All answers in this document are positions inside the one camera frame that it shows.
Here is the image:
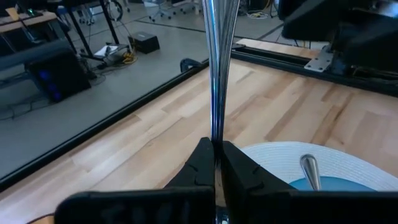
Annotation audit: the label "black floor box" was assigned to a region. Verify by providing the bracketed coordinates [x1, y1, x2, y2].
[127, 30, 160, 55]

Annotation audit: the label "blue bowl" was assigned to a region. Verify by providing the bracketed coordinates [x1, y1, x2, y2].
[288, 175, 377, 192]

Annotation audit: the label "black aluminium table frame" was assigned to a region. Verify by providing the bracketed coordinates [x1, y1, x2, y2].
[0, 43, 398, 192]

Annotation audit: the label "black table legs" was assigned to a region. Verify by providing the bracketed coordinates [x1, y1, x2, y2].
[61, 0, 121, 60]

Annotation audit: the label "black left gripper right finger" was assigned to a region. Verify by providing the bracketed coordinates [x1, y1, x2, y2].
[221, 140, 398, 224]

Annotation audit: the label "black case with blue lights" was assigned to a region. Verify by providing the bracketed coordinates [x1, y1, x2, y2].
[24, 53, 93, 104]

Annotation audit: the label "white plate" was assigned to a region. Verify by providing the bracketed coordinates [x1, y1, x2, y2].
[239, 141, 398, 192]

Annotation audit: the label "black rail cable stub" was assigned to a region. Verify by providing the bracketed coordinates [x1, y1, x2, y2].
[179, 57, 203, 73]

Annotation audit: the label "white floor papers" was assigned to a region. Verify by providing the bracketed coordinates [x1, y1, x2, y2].
[93, 44, 121, 59]

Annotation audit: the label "wooden table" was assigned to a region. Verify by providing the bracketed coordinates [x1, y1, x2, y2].
[0, 7, 58, 35]

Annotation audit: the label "silver corner bracket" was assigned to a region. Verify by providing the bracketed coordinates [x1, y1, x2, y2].
[303, 45, 334, 73]

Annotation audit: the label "white office chair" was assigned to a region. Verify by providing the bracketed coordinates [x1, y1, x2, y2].
[145, 0, 175, 23]

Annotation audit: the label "yellow floor cable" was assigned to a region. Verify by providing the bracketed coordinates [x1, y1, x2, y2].
[122, 50, 138, 65]

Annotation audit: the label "dark grey bench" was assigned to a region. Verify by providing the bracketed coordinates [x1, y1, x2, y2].
[0, 39, 74, 72]

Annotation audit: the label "silver spoon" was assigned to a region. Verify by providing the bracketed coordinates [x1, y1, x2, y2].
[299, 153, 323, 192]

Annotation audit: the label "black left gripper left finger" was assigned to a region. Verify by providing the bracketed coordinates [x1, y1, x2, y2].
[55, 136, 216, 224]

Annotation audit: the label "silver fork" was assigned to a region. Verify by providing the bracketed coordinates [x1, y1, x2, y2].
[201, 0, 242, 224]

